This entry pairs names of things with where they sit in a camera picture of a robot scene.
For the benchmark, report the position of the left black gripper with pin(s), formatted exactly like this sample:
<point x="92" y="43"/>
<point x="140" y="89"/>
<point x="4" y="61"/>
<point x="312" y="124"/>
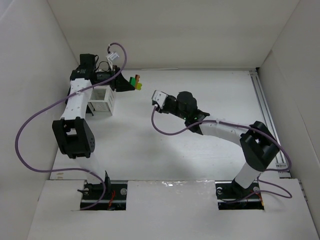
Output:
<point x="119" y="80"/>

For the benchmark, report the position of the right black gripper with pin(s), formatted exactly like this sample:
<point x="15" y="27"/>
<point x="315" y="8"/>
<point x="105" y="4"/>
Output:
<point x="170" y="103"/>

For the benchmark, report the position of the green red lego cluster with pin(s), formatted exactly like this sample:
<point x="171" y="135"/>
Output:
<point x="135" y="82"/>

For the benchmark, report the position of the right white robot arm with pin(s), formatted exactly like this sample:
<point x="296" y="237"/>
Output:
<point x="257" y="143"/>

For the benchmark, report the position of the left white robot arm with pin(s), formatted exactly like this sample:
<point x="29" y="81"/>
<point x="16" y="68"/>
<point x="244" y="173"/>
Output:
<point x="72" y="132"/>

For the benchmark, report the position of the white slatted container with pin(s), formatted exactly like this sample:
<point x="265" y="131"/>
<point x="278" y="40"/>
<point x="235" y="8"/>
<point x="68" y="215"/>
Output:
<point x="102" y="100"/>

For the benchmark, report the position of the black slatted container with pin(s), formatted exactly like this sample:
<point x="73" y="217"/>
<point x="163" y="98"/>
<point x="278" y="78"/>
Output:
<point x="77" y="105"/>

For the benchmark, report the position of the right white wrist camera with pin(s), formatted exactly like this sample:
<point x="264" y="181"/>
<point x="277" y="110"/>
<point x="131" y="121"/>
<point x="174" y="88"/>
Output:
<point x="158" y="99"/>

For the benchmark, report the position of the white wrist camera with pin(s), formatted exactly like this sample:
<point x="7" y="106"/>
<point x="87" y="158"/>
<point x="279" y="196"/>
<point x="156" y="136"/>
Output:
<point x="112" y="56"/>
<point x="158" y="99"/>

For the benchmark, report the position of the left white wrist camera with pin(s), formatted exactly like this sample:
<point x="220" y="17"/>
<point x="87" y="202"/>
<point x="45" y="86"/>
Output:
<point x="112" y="56"/>

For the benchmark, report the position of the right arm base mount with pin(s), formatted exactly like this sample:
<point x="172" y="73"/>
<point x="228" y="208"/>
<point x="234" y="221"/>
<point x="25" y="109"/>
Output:
<point x="233" y="197"/>

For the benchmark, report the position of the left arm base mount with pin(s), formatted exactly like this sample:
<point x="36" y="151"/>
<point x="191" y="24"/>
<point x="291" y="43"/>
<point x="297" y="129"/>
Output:
<point x="114" y="198"/>

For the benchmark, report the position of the aluminium rail right side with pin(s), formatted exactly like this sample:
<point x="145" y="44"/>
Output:
<point x="279" y="163"/>

